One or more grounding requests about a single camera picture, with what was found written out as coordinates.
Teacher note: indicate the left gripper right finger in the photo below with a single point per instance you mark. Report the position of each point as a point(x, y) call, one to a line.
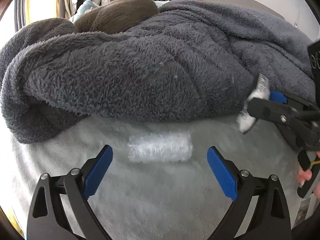
point(271, 218)

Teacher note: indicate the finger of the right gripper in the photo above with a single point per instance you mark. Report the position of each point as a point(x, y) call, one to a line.
point(279, 114)
point(288, 99)

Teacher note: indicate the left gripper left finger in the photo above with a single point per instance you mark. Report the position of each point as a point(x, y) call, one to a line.
point(47, 218)

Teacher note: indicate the bubble wrap piece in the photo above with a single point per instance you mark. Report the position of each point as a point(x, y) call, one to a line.
point(160, 147)

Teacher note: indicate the person right hand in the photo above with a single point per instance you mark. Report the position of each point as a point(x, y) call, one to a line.
point(308, 173)

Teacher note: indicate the dark grey fleece blanket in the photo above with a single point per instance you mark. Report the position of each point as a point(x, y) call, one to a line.
point(192, 60)

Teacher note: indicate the brown plush pillow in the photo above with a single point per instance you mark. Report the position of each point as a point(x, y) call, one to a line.
point(117, 16)

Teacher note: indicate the patterned blue grey duvet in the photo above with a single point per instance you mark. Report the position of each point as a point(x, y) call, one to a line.
point(87, 5)

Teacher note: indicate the grey curtain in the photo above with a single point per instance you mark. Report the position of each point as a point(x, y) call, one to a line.
point(19, 14)

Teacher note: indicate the yellow curtain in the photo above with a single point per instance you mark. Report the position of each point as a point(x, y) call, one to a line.
point(37, 10)

